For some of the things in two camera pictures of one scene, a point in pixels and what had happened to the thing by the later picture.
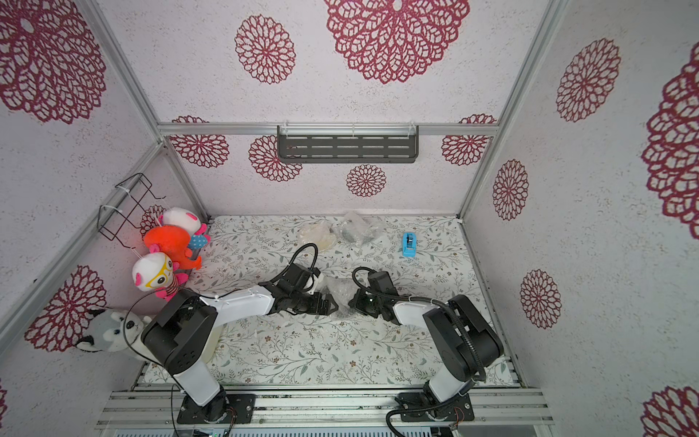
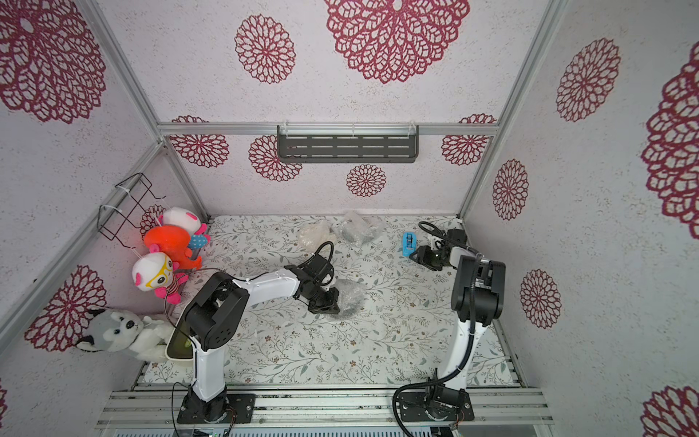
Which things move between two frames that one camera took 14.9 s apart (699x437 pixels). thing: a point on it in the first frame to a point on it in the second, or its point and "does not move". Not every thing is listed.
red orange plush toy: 173,240 does not move
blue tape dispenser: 410,244 does not move
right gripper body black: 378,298 to 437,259
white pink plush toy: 189,221 does not move
